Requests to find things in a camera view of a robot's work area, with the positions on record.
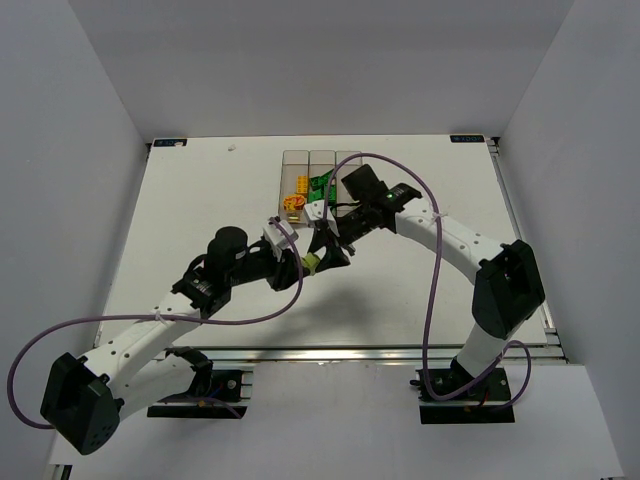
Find light green sloped lego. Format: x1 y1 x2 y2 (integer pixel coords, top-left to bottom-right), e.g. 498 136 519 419
301 253 321 276

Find orange round lego piece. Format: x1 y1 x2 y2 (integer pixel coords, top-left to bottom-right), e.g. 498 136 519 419
282 194 306 212

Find green long lego brick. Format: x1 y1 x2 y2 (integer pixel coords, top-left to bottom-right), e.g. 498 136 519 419
309 170 333 190

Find yellow lego brick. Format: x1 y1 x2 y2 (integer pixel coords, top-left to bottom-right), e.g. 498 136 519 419
295 175 309 196

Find green lego plate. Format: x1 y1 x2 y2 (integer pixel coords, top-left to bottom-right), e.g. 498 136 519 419
309 186 325 202

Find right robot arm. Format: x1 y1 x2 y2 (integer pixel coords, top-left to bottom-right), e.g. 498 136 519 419
303 165 546 391

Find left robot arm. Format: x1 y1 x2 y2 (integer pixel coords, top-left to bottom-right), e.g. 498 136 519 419
41 219 305 455

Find right clear container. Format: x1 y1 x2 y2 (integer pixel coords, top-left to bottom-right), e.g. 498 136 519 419
333 151 363 218

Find clear container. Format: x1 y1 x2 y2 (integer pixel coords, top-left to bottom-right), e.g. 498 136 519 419
278 150 309 225
333 151 363 218
307 150 336 206

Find left clear container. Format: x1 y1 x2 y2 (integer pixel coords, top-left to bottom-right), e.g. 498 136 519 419
278 150 309 225

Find middle clear container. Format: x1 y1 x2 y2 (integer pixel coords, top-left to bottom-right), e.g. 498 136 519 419
307 150 336 206

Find right blue label sticker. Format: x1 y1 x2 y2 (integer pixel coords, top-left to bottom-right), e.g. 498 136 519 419
449 134 485 143

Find blue label sticker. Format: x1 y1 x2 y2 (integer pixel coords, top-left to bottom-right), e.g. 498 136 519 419
152 138 187 148
449 134 485 143

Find left blue label sticker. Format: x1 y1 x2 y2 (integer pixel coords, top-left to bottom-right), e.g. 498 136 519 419
152 138 187 148

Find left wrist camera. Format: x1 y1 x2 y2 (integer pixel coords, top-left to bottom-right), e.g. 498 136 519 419
262 217 299 261

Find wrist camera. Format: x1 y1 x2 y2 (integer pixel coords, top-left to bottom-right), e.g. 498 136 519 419
302 200 336 229
262 217 299 261

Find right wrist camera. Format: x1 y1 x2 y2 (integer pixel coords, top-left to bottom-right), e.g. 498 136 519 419
302 200 336 229

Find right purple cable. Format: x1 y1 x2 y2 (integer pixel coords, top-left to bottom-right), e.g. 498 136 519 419
323 152 532 402

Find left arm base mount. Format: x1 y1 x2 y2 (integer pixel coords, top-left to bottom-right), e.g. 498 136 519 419
147 347 251 420

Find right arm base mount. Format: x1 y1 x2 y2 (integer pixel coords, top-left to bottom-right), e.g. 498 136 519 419
409 368 515 425

